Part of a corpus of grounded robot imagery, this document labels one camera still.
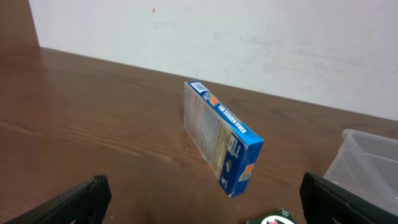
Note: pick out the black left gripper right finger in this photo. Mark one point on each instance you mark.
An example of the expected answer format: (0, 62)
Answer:
(325, 202)

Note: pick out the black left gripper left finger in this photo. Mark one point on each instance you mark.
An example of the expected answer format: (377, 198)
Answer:
(85, 203)

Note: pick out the green round-logo box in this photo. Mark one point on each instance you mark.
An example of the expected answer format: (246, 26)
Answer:
(282, 216)

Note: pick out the blue cool fever box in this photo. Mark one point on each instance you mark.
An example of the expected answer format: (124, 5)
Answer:
(228, 145)

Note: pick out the clear plastic container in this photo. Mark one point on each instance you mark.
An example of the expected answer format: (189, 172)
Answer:
(366, 165)

